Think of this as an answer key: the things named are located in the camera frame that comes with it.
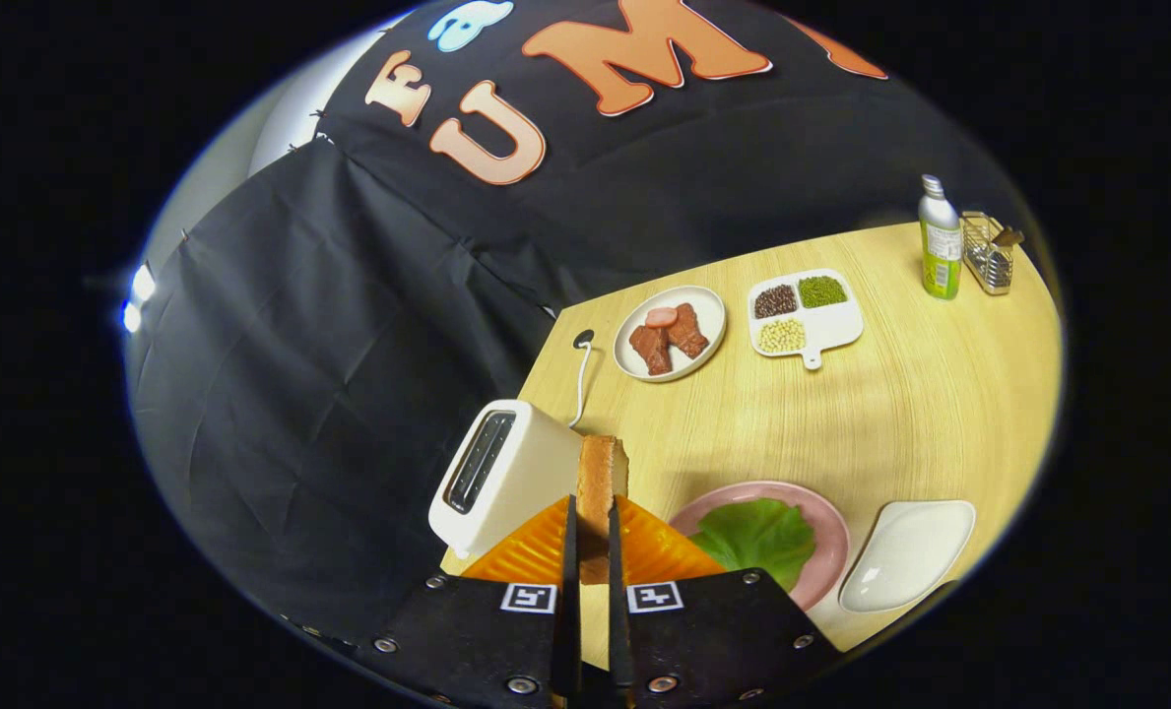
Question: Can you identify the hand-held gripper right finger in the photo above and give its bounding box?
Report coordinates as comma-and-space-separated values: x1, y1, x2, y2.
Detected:
605, 494, 844, 709

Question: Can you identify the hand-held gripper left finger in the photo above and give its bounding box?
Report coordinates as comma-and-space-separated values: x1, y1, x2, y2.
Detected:
354, 494, 583, 709

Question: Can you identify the green lettuce leaf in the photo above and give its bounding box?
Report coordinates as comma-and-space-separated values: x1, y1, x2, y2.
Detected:
688, 497, 817, 592

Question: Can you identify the thick brown-crusted bread slice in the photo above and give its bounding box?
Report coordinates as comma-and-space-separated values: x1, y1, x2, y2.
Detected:
577, 435, 631, 586

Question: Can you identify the pink plate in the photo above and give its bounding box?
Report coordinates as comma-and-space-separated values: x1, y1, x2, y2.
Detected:
668, 481, 851, 612

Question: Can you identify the white toaster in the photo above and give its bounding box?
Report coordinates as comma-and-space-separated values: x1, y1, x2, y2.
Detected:
428, 399, 586, 560

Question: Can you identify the white leaf-shaped dish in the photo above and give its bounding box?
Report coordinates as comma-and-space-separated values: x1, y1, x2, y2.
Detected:
838, 499, 977, 613

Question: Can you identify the brown meat piece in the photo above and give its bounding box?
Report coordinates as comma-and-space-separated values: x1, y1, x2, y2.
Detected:
629, 325, 674, 376
667, 303, 710, 359

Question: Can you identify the pile of yellow soybeans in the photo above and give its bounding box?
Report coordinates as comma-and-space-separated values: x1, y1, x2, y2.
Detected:
759, 318, 807, 354

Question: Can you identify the black backdrop cloth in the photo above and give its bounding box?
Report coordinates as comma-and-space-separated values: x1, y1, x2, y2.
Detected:
127, 0, 1029, 646

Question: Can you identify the white divided tray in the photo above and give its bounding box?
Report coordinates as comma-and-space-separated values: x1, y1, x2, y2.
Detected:
748, 268, 865, 371

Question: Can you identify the round white plate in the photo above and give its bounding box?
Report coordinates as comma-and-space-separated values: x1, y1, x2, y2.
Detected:
613, 286, 727, 382

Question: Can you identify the green label metal bottle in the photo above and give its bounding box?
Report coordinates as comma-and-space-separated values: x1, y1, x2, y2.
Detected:
918, 174, 963, 300

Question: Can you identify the white toaster cable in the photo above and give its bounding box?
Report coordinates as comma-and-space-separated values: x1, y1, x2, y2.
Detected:
567, 328, 596, 428

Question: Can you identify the metal wire cutlery basket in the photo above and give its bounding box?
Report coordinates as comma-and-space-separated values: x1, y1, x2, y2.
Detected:
960, 211, 1019, 296

